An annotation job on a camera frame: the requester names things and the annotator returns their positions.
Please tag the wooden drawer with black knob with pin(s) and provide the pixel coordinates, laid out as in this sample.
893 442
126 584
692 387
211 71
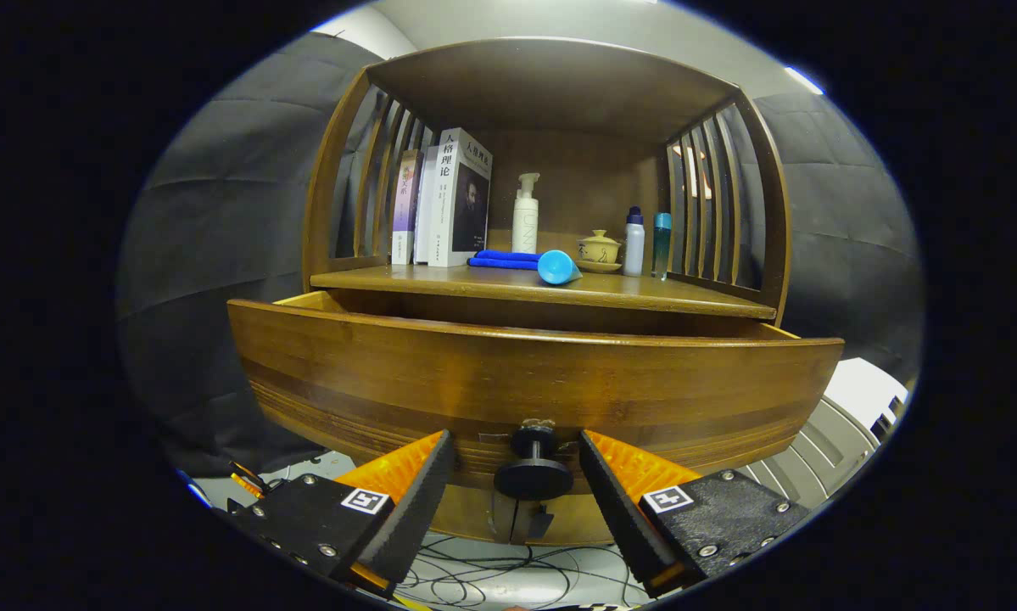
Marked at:
559 382

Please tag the blue folded cloth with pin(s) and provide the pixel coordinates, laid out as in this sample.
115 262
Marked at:
504 259

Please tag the small ceiling light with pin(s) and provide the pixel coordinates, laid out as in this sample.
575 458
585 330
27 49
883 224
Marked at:
803 81

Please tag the thin white book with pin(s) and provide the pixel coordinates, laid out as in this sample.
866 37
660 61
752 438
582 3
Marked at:
425 212

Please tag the orange black tool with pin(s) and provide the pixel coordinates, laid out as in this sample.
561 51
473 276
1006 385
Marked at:
245 484

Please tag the white bottle with blue cap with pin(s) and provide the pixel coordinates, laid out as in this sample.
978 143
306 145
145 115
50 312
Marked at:
634 250

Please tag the yellow ceramic lidded teacup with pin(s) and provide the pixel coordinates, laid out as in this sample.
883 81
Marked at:
601 249

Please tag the wooden countertop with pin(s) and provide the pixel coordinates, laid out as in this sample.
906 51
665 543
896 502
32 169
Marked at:
661 293

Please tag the blue white cosmetic tube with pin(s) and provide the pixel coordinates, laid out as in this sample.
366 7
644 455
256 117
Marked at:
556 267

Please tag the wooden cabinet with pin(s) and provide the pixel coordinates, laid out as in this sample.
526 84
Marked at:
550 85

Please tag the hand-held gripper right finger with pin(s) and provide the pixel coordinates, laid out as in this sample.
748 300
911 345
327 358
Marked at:
618 509

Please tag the white book with portrait cover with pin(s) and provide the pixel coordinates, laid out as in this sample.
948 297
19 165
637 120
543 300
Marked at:
461 212

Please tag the white pump bottle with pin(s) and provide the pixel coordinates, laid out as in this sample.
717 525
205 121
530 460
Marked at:
525 229

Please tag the white filing cabinet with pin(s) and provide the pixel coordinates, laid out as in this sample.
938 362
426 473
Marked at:
830 441

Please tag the purple spine book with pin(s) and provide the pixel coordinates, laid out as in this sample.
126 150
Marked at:
404 204

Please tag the teal bottle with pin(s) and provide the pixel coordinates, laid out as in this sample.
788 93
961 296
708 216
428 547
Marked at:
661 250

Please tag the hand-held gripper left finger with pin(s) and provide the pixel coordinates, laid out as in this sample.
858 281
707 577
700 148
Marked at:
415 509

